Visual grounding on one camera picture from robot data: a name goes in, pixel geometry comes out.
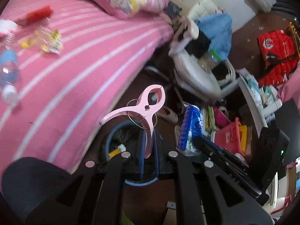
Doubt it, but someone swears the pink striped bed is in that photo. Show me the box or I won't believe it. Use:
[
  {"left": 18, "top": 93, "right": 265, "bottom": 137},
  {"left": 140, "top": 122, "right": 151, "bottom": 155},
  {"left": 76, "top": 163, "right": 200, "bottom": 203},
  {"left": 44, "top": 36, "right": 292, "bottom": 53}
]
[{"left": 1, "top": 0, "right": 173, "bottom": 171}]

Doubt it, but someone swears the blue rimmed trash bin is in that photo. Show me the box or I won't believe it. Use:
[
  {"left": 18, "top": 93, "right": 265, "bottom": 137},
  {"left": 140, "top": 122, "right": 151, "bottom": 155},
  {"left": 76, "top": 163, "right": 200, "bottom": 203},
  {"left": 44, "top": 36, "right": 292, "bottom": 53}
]
[{"left": 103, "top": 120, "right": 158, "bottom": 187}]

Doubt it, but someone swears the pink plastic clothes clip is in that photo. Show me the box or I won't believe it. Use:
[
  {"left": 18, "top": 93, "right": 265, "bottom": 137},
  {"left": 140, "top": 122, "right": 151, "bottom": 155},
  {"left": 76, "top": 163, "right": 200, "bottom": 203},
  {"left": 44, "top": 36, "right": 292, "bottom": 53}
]
[{"left": 99, "top": 84, "right": 165, "bottom": 158}]

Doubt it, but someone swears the pink box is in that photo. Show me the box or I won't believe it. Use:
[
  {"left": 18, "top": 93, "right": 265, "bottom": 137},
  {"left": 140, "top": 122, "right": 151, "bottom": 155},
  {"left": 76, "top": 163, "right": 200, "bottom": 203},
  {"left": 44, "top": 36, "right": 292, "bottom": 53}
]
[{"left": 214, "top": 118, "right": 248, "bottom": 156}]

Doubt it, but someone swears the pink slipper near chair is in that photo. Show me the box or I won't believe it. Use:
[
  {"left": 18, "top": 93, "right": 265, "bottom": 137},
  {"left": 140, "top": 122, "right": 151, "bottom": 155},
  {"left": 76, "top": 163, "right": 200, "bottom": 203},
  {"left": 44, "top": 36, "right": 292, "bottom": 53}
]
[{"left": 157, "top": 106, "right": 179, "bottom": 125}]

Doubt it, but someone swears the white office chair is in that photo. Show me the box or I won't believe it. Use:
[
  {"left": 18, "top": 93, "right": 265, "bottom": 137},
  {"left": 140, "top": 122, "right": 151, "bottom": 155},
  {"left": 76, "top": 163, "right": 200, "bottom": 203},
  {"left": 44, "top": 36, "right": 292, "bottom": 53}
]
[{"left": 143, "top": 0, "right": 240, "bottom": 104}]

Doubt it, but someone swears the blue cloth on chair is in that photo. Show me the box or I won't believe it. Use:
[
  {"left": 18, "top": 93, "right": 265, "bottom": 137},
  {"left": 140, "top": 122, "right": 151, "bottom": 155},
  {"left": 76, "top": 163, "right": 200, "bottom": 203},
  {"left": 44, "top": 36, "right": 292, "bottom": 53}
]
[{"left": 195, "top": 13, "right": 232, "bottom": 61}]

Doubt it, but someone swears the red snack wrapper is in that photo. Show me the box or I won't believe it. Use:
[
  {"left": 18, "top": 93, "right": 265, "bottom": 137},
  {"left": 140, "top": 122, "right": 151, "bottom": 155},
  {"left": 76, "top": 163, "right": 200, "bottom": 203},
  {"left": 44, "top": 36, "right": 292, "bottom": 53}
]
[{"left": 15, "top": 6, "right": 53, "bottom": 26}]

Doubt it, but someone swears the yellow clear plastic wrapper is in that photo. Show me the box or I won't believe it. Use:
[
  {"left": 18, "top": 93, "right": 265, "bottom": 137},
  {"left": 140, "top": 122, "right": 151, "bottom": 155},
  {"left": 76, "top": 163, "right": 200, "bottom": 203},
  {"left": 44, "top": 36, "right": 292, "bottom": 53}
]
[{"left": 20, "top": 26, "right": 63, "bottom": 54}]

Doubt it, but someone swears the clear bottle with blue label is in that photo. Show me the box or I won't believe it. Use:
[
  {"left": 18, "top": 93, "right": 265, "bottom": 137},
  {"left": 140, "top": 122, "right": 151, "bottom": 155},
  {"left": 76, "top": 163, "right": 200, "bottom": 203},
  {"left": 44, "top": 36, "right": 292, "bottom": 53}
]
[{"left": 1, "top": 19, "right": 19, "bottom": 105}]

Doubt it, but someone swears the red packaging bag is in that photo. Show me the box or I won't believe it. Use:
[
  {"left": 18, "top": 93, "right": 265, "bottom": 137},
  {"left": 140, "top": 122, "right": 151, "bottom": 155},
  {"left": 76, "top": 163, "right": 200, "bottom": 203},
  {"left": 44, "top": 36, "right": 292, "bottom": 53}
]
[{"left": 257, "top": 29, "right": 299, "bottom": 86}]

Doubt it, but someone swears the blue white milk carton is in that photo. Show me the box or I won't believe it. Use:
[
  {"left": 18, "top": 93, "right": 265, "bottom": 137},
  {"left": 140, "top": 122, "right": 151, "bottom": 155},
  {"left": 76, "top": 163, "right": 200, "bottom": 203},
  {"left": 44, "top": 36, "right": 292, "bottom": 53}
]
[{"left": 176, "top": 105, "right": 203, "bottom": 157}]

